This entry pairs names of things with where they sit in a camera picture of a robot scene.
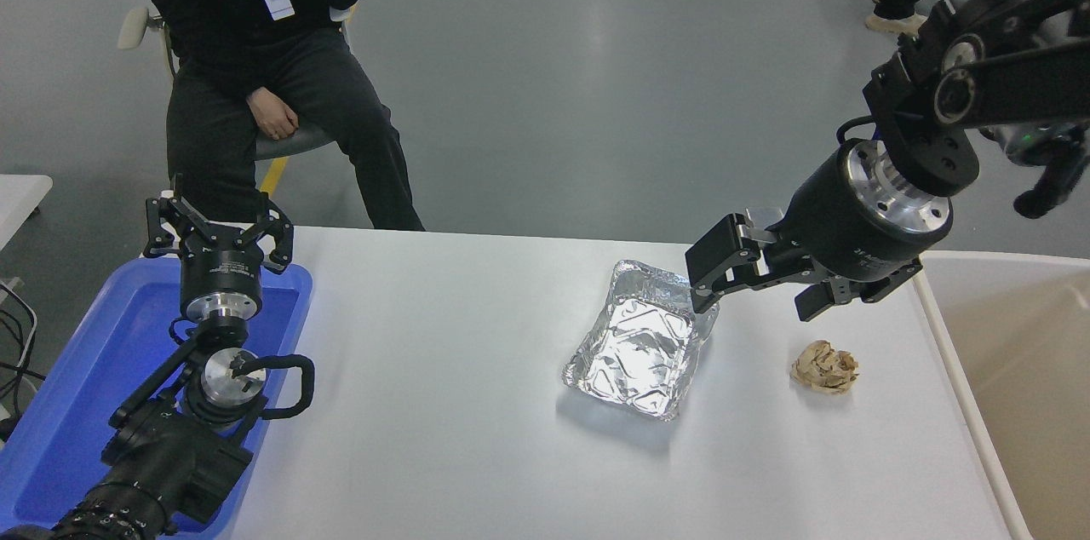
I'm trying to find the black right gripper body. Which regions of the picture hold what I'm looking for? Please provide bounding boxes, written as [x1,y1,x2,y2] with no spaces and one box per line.
[777,145,924,280]

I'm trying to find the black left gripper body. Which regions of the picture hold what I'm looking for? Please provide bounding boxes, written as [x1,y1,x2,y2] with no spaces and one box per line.
[179,225,264,302]

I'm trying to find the silver foil tray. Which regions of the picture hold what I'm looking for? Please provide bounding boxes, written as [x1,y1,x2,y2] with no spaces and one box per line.
[561,260,720,422]

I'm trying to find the seated person's hand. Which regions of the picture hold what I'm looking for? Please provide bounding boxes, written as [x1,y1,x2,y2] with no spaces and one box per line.
[246,89,301,141]

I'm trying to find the crumpled tan paper ball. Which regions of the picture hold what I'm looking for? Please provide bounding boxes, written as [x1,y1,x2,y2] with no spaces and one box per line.
[789,340,860,394]

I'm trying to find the grey chair with pale backrest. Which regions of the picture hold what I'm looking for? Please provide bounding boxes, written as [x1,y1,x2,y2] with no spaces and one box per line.
[118,5,350,163]

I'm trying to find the small white side table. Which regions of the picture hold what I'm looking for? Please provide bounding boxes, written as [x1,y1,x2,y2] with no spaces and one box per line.
[0,175,54,251]

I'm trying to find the seated person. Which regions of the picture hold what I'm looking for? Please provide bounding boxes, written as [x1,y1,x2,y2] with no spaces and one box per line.
[135,0,425,232]

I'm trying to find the blue plastic tray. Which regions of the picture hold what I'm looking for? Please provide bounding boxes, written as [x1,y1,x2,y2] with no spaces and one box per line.
[0,257,314,540]

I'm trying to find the large pale bin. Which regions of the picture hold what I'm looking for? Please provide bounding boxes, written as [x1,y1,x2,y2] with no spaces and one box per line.
[911,250,1090,540]

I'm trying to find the black cables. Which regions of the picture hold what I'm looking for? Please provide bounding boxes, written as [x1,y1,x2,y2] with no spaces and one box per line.
[0,280,40,444]

